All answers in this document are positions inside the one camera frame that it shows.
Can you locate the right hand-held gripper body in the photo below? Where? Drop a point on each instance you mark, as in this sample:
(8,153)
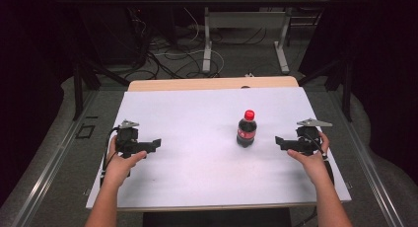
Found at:
(307,138)

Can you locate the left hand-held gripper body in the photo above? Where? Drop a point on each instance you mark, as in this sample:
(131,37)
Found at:
(126,139)

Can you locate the dark cola bottle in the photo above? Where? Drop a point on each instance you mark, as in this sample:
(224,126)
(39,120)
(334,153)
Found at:
(246,135)

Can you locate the red bottle cap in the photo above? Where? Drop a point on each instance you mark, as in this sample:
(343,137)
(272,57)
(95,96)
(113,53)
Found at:
(249,114)

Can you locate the person's right hand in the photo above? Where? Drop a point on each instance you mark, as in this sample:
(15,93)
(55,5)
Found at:
(310,164)

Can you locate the person's left hand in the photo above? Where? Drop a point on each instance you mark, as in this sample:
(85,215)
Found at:
(120,166)

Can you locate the white table cover sheet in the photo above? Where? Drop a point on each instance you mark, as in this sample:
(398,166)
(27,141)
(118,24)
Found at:
(203,167)

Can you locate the black metal stand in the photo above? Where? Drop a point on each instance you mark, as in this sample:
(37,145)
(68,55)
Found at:
(79,89)
(346,89)

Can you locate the wooden table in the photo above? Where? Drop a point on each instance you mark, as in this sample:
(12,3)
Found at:
(210,83)

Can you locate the dark curtain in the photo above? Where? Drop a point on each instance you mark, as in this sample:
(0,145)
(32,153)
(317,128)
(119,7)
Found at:
(29,72)
(384,72)

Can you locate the desk with white legs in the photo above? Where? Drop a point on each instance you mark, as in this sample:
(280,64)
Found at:
(246,19)

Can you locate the black horizontal bar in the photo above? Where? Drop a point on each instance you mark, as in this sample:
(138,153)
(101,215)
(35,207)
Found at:
(197,1)

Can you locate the aluminium floor rail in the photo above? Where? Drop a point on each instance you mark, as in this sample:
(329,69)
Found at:
(49,167)
(368,167)

